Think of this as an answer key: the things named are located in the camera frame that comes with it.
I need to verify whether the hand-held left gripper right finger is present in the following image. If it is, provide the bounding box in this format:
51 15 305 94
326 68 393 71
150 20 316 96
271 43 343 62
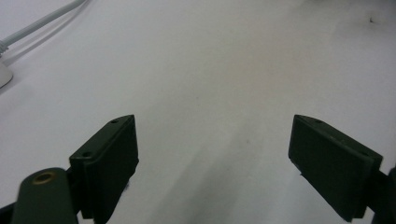
288 114 384 223

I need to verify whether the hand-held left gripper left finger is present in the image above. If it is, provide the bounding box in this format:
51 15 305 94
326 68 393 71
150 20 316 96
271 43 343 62
68 114 140 224

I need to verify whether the white cable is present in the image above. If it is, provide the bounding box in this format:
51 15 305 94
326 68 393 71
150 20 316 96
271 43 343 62
0 0 88 57

